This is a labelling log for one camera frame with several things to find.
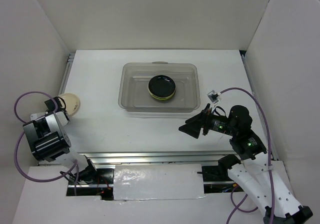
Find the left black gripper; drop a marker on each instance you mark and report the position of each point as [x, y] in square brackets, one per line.
[64, 110]

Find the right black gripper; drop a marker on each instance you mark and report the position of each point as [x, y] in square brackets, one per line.
[193, 124]

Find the cream plate black patch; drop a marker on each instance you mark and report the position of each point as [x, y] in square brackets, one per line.
[70, 103]

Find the green plate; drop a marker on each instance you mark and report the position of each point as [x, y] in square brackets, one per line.
[162, 99]

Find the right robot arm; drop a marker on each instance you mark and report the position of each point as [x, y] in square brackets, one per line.
[248, 167]

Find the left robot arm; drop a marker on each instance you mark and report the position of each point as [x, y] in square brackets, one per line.
[48, 141]

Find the clear plastic bin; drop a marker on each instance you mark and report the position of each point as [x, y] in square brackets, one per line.
[135, 97]

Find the white taped sheet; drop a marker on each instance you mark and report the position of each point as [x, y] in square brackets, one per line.
[158, 182]

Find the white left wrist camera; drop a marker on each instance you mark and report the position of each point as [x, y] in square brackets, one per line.
[36, 116]

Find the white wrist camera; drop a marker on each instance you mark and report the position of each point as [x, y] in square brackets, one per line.
[36, 116]
[214, 96]

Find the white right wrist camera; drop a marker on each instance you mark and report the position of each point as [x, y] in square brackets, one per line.
[214, 96]

